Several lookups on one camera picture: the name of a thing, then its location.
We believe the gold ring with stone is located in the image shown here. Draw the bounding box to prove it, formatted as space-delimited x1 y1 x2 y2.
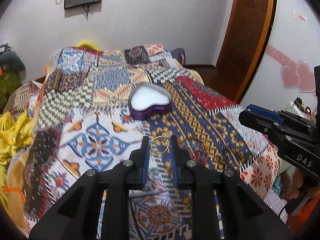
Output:
150 132 171 155

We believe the purple heart-shaped jewelry box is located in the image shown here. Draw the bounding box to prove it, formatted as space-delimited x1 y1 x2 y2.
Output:
128 82 172 120

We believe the pink heart wall decoration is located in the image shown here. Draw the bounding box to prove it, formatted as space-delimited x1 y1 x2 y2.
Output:
266 45 316 98

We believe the person's right hand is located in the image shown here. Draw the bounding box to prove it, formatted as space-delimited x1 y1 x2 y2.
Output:
287 168 304 199

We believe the brown wooden door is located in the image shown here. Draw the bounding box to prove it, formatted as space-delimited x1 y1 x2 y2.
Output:
215 0 279 103

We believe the yellow cloth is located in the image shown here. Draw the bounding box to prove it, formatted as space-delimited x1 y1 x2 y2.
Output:
0 110 33 187

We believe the colourful patchwork bedspread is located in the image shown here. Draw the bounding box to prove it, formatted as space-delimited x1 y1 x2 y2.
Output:
5 44 278 239

